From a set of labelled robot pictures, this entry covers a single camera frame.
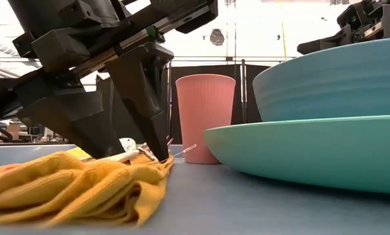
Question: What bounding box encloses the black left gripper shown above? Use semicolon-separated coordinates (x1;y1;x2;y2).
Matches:
0;0;219;163

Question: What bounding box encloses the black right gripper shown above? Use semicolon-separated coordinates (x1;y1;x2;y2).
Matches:
296;0;390;55

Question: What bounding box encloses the blue plastic bowl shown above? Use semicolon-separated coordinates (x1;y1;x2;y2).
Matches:
252;37;390;123

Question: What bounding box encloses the white plastic spoon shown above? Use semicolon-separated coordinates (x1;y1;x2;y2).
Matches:
83;137;141;164

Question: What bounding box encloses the mustard yellow cloth napkin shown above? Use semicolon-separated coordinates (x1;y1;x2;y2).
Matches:
0;150;175;228

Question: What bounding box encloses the pink ribbed plastic cup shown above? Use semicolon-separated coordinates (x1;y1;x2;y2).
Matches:
175;73;237;165

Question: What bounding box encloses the green plastic plate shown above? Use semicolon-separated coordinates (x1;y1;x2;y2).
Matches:
203;114;390;196

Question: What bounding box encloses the black room divider panel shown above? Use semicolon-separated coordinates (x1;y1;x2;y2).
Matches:
95;63;271;145

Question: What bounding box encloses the black ceiling spotlight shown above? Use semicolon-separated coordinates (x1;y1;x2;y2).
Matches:
209;28;225;47

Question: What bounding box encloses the yellow cable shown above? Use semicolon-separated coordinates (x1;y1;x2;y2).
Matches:
279;0;288;61

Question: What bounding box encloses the black aluminium table frame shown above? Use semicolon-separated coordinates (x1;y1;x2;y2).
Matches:
172;55;297;63

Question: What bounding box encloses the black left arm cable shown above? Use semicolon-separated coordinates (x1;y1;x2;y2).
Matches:
0;123;14;143

